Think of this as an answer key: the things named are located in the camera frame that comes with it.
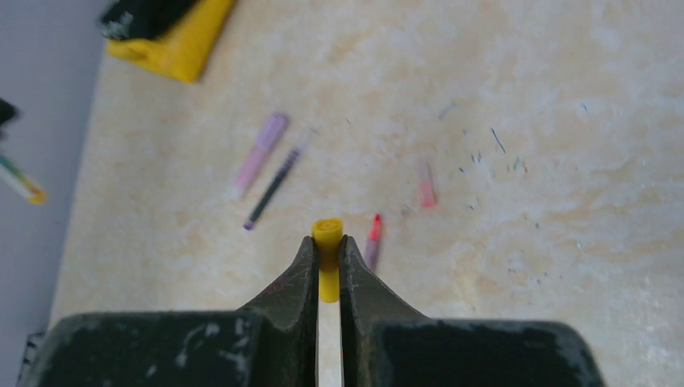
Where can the yellow folded cloth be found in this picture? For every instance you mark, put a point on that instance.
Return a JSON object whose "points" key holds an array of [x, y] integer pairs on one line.
{"points": [[183, 51]]}

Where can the dark purple gel pen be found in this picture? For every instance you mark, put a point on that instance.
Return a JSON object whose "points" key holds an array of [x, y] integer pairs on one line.
{"points": [[290, 161]]}

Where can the yellow pen cap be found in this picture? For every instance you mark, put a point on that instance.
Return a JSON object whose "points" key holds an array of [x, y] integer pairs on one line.
{"points": [[327, 235]]}

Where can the pink pen cap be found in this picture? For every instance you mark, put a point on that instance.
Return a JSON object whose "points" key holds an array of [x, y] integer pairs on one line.
{"points": [[426, 187]]}

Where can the black folded cloth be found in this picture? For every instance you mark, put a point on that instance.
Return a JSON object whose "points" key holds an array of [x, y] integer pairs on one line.
{"points": [[141, 19]]}

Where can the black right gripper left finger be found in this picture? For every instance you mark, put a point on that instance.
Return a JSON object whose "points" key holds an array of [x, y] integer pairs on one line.
{"points": [[269, 341]]}

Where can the white rainbow marker pen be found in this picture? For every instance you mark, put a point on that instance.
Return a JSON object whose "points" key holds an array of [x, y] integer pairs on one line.
{"points": [[21, 183]]}

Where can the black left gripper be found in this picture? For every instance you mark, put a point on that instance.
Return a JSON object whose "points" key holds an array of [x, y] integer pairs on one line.
{"points": [[8, 113]]}

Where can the mauve pen with red tip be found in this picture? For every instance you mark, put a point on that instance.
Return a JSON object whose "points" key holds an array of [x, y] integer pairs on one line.
{"points": [[372, 247]]}

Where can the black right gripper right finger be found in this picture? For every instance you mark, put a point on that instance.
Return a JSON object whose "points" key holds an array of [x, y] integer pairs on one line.
{"points": [[387, 342]]}

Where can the pink highlighter pen body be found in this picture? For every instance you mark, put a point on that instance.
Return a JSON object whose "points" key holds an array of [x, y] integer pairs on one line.
{"points": [[265, 142]]}

